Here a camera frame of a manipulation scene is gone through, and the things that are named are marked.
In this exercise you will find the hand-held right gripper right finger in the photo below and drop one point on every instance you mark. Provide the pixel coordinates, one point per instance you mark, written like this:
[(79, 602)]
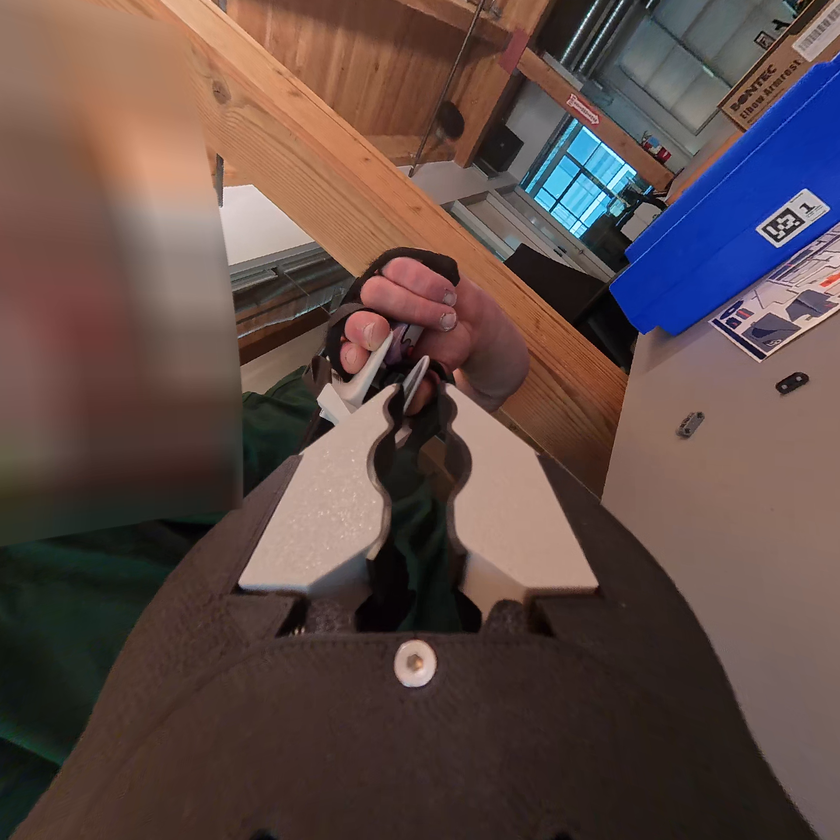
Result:
[(525, 525)]

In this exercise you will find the blue plastic bin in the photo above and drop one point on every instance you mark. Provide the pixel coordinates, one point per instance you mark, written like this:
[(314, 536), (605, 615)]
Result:
[(709, 249)]

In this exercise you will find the small black lego piece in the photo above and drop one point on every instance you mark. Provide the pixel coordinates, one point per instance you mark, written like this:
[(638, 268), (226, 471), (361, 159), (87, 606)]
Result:
[(792, 382)]

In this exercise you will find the person's left hand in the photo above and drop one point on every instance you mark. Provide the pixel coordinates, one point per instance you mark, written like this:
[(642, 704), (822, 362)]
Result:
[(472, 348)]

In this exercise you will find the large window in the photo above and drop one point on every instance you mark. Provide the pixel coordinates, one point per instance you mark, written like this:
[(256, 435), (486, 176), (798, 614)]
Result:
[(577, 177)]

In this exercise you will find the person's green shirt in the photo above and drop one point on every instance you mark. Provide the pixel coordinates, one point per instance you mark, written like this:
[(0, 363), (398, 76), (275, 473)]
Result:
[(79, 590)]

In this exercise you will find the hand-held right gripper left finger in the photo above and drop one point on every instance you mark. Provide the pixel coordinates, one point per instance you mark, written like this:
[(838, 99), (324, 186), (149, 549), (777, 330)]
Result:
[(328, 512)]

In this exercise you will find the brown cardboard box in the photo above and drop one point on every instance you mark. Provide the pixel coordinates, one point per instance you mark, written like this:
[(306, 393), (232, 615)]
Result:
[(787, 65)]

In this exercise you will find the slim wooden pillar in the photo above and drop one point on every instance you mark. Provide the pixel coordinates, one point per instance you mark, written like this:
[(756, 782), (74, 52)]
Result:
[(623, 138)]

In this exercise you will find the metal rod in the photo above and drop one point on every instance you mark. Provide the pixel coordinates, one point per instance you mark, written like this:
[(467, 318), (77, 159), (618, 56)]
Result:
[(453, 79)]

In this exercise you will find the red fire extinguisher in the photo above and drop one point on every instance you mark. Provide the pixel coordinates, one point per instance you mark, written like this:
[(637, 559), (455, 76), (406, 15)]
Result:
[(659, 149)]

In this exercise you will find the red white sign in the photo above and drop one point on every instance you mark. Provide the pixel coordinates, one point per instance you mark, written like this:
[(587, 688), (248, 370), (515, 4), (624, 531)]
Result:
[(583, 110)]

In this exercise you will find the small grey lego piece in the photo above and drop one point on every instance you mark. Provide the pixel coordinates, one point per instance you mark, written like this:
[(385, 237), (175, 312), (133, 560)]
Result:
[(690, 424)]

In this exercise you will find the lego instruction sheet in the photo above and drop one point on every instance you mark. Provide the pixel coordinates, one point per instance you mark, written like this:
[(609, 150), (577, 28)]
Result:
[(781, 315)]

